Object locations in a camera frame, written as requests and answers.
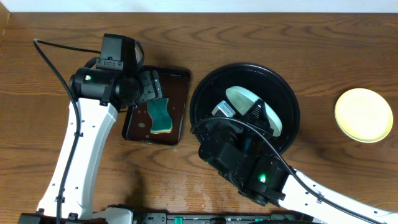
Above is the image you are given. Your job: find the light blue plate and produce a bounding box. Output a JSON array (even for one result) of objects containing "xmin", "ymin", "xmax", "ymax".
[{"xmin": 226, "ymin": 86, "xmax": 282, "ymax": 137}]

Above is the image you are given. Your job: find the green scouring sponge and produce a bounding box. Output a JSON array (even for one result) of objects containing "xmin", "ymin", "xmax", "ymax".
[{"xmin": 147, "ymin": 98, "xmax": 173, "ymax": 134}]

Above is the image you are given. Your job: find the yellow plate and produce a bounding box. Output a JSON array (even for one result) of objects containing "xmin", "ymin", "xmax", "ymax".
[{"xmin": 334, "ymin": 88, "xmax": 394, "ymax": 144}]

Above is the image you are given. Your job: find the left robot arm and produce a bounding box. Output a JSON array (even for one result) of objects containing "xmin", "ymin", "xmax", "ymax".
[{"xmin": 19, "ymin": 67, "xmax": 162, "ymax": 223}]

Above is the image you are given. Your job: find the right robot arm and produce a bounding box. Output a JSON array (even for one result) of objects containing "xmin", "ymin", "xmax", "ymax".
[{"xmin": 191, "ymin": 100, "xmax": 397, "ymax": 223}]

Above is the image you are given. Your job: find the black rectangular tray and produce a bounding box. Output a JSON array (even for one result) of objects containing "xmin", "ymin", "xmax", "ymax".
[{"xmin": 122, "ymin": 66, "xmax": 190, "ymax": 146}]

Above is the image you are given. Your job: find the round black tray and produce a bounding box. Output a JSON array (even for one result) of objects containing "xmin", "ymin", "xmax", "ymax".
[{"xmin": 190, "ymin": 63, "xmax": 300, "ymax": 154}]

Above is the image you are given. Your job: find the right black cable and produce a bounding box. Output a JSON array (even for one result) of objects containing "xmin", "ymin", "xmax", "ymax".
[{"xmin": 190, "ymin": 116, "xmax": 386, "ymax": 224}]

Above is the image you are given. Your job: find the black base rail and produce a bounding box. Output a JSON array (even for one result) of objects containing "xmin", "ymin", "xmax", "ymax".
[{"xmin": 102, "ymin": 203, "xmax": 315, "ymax": 224}]

